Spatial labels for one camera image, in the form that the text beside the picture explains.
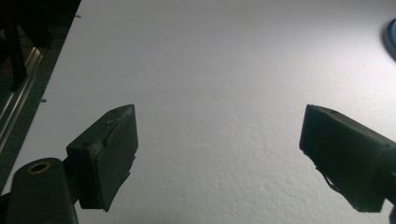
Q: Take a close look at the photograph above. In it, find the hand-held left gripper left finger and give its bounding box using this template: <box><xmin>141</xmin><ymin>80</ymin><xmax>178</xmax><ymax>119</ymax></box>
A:
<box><xmin>65</xmin><ymin>104</ymin><xmax>139</xmax><ymax>213</ymax></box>

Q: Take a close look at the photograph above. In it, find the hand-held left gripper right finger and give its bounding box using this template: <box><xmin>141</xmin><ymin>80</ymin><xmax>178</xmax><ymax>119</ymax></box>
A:
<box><xmin>298</xmin><ymin>104</ymin><xmax>396</xmax><ymax>214</ymax></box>

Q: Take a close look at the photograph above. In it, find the blue round object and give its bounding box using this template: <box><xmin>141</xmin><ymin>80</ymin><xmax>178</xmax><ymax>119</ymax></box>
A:
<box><xmin>382</xmin><ymin>18</ymin><xmax>396</xmax><ymax>62</ymax></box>

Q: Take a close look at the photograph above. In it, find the metal rail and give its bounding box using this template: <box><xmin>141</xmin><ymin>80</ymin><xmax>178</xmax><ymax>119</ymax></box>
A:
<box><xmin>0</xmin><ymin>46</ymin><xmax>44</xmax><ymax>153</ymax></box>

